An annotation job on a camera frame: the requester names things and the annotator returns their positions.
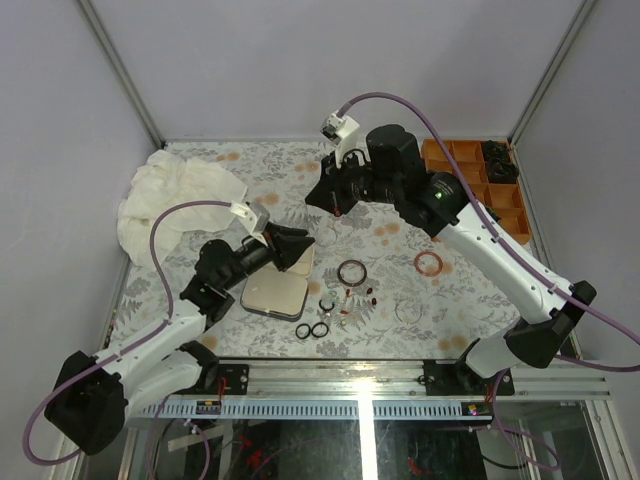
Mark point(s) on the cream navy jewelry box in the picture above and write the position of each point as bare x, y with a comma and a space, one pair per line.
280, 294

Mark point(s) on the aluminium mounting rail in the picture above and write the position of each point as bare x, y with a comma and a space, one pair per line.
387, 389

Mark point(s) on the silver hoop bangle right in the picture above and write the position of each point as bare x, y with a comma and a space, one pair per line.
408, 312

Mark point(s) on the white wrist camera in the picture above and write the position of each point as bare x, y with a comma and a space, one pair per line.
253, 217
343, 132

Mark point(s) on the white crumpled cloth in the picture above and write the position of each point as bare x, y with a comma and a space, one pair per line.
167, 180

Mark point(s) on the orange bangle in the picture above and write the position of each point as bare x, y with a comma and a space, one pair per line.
428, 264

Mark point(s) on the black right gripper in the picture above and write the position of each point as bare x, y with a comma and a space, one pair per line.
329, 195

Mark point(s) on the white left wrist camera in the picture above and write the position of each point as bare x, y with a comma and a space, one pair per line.
253, 217

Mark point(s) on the floral patterned tablecloth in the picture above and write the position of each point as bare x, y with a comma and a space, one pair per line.
460, 304

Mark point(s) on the wooden compartment tray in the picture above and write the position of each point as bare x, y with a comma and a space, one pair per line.
505, 200

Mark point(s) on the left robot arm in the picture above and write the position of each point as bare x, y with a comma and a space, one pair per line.
95, 395

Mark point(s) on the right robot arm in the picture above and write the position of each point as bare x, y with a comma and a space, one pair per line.
549, 306

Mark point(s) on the dark purple bangle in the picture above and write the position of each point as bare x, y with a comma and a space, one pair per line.
352, 273

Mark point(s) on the dark fabric flower in tray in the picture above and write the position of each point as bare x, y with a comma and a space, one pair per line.
498, 164

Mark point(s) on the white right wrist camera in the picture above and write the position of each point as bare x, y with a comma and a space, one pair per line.
343, 132

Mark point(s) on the twisted silver bangle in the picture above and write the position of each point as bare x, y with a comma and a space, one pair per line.
327, 235

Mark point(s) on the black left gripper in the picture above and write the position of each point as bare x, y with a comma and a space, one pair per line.
287, 245

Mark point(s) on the dark green bangle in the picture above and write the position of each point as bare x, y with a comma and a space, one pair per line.
326, 305

